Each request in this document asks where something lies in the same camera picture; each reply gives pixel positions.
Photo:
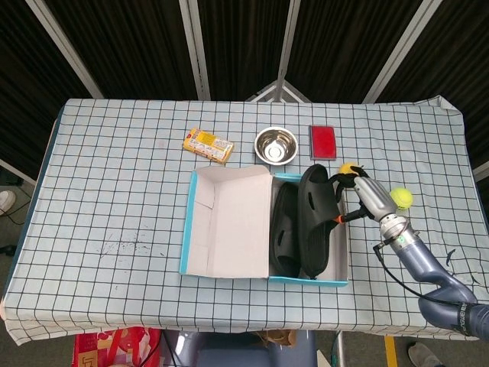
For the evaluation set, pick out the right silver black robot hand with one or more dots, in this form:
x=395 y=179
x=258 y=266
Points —
x=376 y=199

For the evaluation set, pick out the black rubber slipper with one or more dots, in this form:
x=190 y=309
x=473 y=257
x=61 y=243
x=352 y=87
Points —
x=315 y=202
x=284 y=214

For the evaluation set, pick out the brown paper bag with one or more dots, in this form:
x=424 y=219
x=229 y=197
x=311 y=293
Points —
x=277 y=338

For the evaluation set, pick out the grey-blue chair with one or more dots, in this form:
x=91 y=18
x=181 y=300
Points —
x=237 y=353

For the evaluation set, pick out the blue checkered tablecloth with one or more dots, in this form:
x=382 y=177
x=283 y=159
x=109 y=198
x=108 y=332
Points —
x=114 y=191

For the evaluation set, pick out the stainless steel bowl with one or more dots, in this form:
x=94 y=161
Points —
x=276 y=145

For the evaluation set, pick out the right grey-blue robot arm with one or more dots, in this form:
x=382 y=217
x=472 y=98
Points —
x=420 y=260

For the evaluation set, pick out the metal table leg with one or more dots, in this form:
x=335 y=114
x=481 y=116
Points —
x=339 y=349

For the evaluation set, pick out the yellow snack packet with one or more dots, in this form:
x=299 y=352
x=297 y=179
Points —
x=208 y=145

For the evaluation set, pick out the red printed snack bag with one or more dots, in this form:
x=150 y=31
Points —
x=111 y=348

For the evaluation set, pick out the yellow-green tennis ball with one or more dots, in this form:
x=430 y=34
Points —
x=403 y=197

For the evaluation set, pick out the dark white-framed folding screen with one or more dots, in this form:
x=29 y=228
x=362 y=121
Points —
x=133 y=46

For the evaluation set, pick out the red rectangular pad case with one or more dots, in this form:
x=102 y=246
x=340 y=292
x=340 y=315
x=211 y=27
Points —
x=323 y=142

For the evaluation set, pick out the yellow pear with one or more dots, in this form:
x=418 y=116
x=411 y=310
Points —
x=347 y=168

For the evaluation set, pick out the white triangular metal stand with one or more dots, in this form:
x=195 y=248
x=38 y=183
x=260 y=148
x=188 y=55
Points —
x=280 y=91

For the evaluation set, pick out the light blue open shoe box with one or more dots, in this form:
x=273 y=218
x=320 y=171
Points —
x=237 y=229

